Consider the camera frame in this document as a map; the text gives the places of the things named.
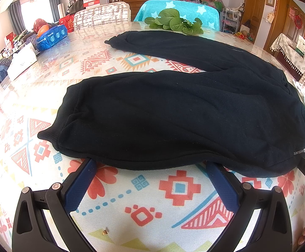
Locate black pants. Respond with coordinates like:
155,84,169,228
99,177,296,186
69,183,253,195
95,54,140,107
38,30,305,177

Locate side table with patterned cloth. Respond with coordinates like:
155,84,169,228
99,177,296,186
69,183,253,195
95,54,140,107
270,33,305,81

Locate white tissue box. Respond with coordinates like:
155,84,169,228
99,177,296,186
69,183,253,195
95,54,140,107
7,43,37,80

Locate metal storage rack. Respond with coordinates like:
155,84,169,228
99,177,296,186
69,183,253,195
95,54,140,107
220,7,241,34

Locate turquoise star towel chair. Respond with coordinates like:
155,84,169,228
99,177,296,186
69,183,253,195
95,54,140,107
134,0,220,31

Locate blue tissue pack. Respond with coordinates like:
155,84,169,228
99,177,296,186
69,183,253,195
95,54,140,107
36,25,68,51

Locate orange fruit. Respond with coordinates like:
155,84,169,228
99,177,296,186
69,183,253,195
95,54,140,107
37,25,49,37

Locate green leafy vegetable bunch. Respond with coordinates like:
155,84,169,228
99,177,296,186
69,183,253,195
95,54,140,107
144,9,204,35

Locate white grey patterned chair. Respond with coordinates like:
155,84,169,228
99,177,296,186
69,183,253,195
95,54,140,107
73,2,131,31

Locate grey window curtain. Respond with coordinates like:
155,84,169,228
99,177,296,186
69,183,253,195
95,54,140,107
49,0,61,22

